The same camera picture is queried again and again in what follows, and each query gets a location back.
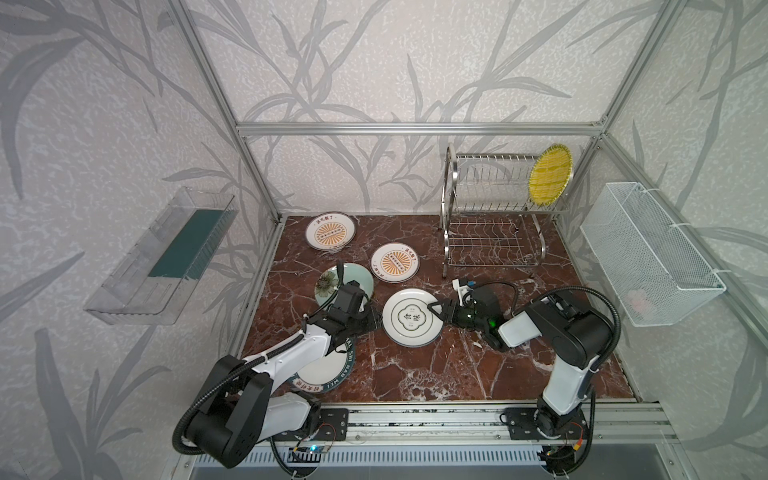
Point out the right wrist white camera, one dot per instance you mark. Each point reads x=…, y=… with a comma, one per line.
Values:
x=463, y=287

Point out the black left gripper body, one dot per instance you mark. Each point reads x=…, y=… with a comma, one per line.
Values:
x=361, y=322

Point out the small orange sunburst plate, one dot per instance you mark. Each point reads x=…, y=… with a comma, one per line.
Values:
x=394, y=262

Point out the white wire mesh basket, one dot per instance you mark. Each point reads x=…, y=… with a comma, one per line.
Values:
x=656, y=272

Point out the stainless steel dish rack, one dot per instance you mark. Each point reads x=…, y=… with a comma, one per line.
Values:
x=487, y=217

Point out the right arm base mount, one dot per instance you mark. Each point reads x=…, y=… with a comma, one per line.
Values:
x=528, y=423

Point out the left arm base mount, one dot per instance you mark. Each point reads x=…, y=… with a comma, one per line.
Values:
x=325, y=425

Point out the clear plastic wall shelf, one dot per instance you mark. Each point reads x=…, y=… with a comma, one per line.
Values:
x=155, y=280

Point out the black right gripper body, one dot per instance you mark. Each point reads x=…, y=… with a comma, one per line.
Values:
x=467, y=318

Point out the yellow woven bamboo plate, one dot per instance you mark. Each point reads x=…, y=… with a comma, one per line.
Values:
x=550, y=175

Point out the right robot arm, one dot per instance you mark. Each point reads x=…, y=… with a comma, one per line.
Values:
x=581, y=324

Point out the green flower plate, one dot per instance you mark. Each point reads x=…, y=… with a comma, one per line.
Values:
x=328, y=282

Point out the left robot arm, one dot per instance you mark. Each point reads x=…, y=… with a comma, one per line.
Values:
x=236, y=407

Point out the large orange sunburst plate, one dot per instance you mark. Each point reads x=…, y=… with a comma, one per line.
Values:
x=330, y=231

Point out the white plate dark lettered rim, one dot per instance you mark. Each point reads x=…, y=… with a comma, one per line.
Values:
x=327, y=373

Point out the white plate green rim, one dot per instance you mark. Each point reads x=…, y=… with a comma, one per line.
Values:
x=407, y=319

